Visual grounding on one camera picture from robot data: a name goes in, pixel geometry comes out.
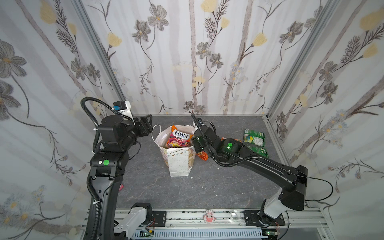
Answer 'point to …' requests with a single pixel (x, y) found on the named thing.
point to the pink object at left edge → (121, 187)
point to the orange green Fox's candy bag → (178, 138)
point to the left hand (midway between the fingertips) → (144, 112)
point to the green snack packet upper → (254, 137)
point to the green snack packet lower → (259, 150)
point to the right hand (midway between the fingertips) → (194, 133)
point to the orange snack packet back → (238, 140)
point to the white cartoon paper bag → (178, 161)
